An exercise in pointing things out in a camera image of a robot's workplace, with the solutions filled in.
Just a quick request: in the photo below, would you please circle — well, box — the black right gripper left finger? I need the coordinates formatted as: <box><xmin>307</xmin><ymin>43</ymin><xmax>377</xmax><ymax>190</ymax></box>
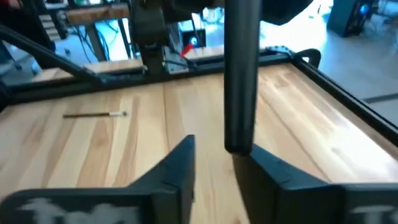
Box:
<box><xmin>0</xmin><ymin>134</ymin><xmax>196</xmax><ymax>224</ymax></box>

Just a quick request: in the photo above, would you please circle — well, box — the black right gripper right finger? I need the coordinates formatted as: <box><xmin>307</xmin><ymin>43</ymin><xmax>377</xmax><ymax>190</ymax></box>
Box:
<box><xmin>233</xmin><ymin>144</ymin><xmax>398</xmax><ymax>224</ymax></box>

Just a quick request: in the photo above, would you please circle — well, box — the long black makeup brush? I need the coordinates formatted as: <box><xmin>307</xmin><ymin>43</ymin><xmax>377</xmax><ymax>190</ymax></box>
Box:
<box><xmin>63</xmin><ymin>111</ymin><xmax>129</xmax><ymax>119</ymax></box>

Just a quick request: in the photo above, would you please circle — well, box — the black brush long silver ferrule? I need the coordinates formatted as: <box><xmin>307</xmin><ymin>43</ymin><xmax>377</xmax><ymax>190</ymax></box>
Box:
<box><xmin>223</xmin><ymin>0</ymin><xmax>262</xmax><ymax>156</ymax></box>

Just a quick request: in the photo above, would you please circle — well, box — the red tag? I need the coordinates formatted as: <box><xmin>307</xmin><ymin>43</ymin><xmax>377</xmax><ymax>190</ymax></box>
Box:
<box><xmin>180</xmin><ymin>42</ymin><xmax>196</xmax><ymax>57</ymax></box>

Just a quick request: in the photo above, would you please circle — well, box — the wooden workbench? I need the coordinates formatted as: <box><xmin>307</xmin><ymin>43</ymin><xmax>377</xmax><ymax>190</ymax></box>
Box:
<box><xmin>66</xmin><ymin>3</ymin><xmax>131</xmax><ymax>26</ymax></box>

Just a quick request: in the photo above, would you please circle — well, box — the black computer tower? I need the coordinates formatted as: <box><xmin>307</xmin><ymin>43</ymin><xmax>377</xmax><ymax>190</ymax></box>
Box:
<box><xmin>326</xmin><ymin>0</ymin><xmax>376</xmax><ymax>38</ymax></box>

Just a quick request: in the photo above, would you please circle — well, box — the black table edge rail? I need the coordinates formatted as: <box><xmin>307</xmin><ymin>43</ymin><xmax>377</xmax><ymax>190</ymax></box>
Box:
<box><xmin>0</xmin><ymin>48</ymin><xmax>398</xmax><ymax>147</ymax></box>

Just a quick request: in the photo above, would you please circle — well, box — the wooden arm base plate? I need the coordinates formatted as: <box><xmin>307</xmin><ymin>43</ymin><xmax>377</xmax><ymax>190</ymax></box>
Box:
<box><xmin>32</xmin><ymin>45</ymin><xmax>225</xmax><ymax>83</ymax></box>

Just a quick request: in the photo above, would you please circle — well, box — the black cable chain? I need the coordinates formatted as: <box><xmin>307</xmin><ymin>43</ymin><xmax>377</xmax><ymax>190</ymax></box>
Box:
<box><xmin>264</xmin><ymin>45</ymin><xmax>294</xmax><ymax>56</ymax></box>

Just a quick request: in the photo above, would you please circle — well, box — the black corner clamp handle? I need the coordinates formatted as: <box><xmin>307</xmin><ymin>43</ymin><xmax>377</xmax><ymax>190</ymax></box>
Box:
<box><xmin>292</xmin><ymin>48</ymin><xmax>322</xmax><ymax>68</ymax></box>

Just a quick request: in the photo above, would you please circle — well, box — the black diagonal frame strut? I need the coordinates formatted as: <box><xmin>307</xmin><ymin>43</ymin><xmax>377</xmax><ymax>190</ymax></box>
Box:
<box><xmin>0</xmin><ymin>24</ymin><xmax>105</xmax><ymax>85</ymax></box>

